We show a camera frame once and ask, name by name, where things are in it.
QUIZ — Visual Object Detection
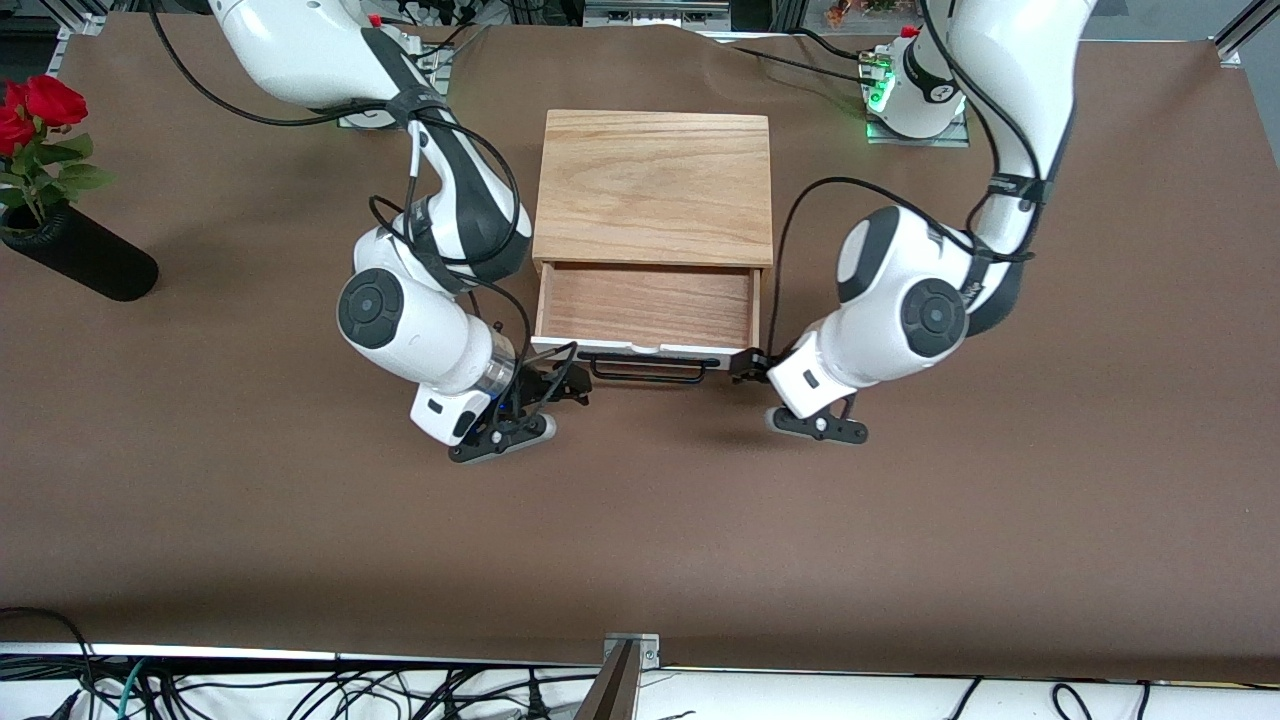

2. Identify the white-fronted wooden drawer black handle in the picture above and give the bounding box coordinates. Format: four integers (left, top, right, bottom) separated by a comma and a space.
528, 262, 769, 387

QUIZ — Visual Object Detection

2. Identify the black base supply cable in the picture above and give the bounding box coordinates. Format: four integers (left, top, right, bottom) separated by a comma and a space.
730, 45, 869, 83
790, 28, 869, 63

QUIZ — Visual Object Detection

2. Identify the black cylindrical vase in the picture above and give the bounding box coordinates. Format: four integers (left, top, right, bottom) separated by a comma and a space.
0, 203, 159, 303

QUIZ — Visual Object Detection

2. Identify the tangled black cable bundle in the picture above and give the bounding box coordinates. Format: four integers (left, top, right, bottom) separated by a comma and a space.
150, 665, 601, 720

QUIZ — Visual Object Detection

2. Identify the light wooden cabinet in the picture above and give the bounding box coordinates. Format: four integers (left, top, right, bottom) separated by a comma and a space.
531, 109, 776, 276

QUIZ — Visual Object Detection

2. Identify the brown table cover sheet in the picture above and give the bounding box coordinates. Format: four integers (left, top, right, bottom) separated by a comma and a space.
0, 12, 1280, 683

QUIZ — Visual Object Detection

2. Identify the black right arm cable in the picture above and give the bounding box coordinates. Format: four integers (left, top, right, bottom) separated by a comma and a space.
148, 0, 581, 421

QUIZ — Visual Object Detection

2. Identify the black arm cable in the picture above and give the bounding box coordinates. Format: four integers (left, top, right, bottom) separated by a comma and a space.
763, 0, 1076, 356
148, 0, 581, 421

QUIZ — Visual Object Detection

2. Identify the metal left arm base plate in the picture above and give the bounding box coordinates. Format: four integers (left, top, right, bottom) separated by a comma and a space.
865, 110, 971, 148

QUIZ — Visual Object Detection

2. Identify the metal table edge bracket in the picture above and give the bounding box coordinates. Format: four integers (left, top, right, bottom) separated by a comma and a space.
603, 633, 661, 671

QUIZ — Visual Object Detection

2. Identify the grey metal box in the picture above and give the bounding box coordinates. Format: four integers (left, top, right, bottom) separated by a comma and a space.
583, 0, 733, 31

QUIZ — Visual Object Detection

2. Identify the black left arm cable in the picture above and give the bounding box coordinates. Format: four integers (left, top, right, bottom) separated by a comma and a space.
763, 0, 1076, 356

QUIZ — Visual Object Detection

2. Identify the teal floor cable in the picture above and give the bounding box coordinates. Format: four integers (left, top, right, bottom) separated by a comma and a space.
113, 658, 153, 720

